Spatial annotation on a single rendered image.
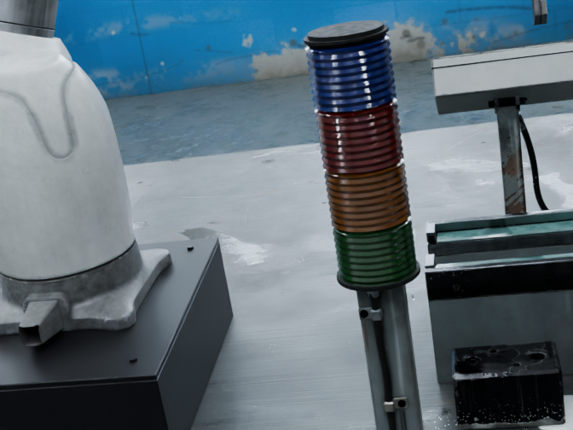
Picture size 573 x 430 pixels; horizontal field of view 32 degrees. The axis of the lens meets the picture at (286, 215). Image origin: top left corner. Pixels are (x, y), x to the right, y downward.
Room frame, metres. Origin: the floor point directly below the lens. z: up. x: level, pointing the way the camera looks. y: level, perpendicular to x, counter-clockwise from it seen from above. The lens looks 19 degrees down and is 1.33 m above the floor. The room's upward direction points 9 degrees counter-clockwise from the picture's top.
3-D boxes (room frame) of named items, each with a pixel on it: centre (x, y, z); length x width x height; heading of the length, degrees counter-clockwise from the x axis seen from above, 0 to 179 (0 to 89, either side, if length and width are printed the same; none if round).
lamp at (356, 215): (0.70, -0.06, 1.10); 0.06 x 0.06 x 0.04
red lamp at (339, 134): (0.70, -0.06, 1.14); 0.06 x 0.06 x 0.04
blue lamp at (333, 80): (0.70, -0.06, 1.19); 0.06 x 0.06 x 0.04
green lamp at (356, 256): (0.70, -0.06, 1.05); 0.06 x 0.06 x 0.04
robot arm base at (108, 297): (1.03, 0.25, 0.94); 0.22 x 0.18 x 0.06; 168
